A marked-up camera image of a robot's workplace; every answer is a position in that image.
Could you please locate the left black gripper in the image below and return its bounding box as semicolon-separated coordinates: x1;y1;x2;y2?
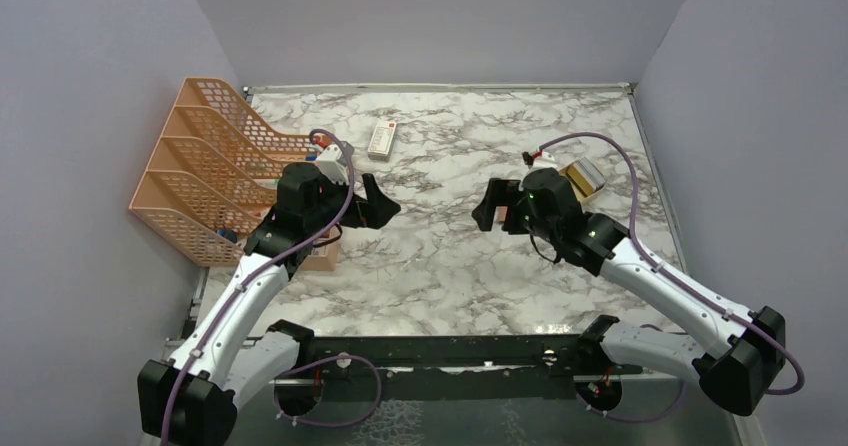
306;169;400;233

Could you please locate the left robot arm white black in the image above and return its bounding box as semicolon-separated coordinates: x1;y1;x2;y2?
137;162;401;445

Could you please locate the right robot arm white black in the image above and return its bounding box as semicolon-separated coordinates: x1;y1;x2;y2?
472;168;786;416

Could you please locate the white red small box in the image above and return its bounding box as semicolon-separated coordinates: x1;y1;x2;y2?
366;121;398;161

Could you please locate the orange plastic file rack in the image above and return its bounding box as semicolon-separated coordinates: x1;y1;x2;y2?
129;77;327;267

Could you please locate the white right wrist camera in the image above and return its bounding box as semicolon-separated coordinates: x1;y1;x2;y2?
522;151;560;173

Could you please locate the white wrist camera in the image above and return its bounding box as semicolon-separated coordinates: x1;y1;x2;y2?
314;141;354;186
522;151;560;173

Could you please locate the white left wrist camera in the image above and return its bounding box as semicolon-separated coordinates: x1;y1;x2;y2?
314;141;354;186

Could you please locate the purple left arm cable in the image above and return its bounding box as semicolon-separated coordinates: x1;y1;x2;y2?
158;128;358;446

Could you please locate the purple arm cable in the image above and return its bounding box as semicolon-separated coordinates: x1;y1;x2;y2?
158;128;358;446
536;131;806;397

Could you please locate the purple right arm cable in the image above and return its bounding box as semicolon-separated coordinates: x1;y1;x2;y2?
536;131;806;397

